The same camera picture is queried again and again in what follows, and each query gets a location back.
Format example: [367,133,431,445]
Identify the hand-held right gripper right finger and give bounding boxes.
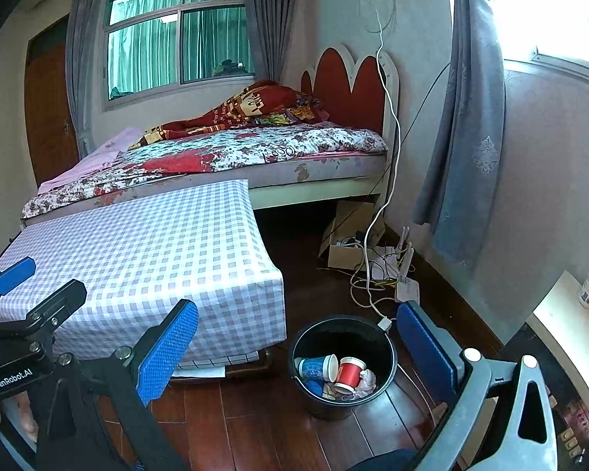
[397,300,559,471]

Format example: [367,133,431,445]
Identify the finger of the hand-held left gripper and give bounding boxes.
[0,256,37,325]
[0,279,88,343]

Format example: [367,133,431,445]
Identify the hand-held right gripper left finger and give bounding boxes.
[29,298,199,471]

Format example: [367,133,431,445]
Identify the white tissue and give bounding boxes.
[353,369,377,398]

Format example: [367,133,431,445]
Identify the red paper cup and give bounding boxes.
[334,356,367,394]

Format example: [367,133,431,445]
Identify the black plastic bin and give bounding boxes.
[288,316,398,422]

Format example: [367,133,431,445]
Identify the blue and white paper cup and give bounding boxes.
[294,354,339,382]

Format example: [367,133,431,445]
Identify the person's left hand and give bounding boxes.
[0,391,41,445]

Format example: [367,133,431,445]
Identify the white router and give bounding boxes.
[395,228,421,304]

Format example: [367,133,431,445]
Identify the checkered tablecloth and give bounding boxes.
[0,179,286,361]

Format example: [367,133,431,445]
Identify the cardboard box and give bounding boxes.
[319,201,388,270]

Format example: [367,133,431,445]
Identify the pink cloth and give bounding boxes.
[37,126,145,194]

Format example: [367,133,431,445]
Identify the white desk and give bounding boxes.
[525,270,589,405]

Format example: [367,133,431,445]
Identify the dark cabinet with switches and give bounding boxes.
[501,324,589,471]

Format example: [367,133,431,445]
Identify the brown wooden door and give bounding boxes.
[24,15,82,187]

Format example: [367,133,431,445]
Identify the grey mattress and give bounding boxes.
[22,150,388,226]

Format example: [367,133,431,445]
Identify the grey embroidered curtain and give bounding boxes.
[412,0,507,268]

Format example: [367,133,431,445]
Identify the narrow grey curtain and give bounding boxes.
[66,0,109,158]

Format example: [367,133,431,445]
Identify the floral bedsheet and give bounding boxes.
[21,122,388,219]

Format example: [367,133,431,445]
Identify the red patterned blanket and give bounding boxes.
[128,80,329,150]

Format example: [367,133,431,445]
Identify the sliding glass window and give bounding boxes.
[103,0,256,109]

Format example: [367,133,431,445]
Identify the red and white headboard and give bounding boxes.
[300,43,401,141]

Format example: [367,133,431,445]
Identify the grey pleated curtain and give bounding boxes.
[243,0,320,89]

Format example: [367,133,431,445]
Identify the bright side window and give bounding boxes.
[491,0,589,77]

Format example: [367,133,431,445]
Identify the white bed frame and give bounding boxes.
[250,177,390,210]

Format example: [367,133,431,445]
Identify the white cable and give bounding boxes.
[357,0,402,333]

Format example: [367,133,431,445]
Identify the thin black cable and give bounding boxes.
[336,61,452,251]

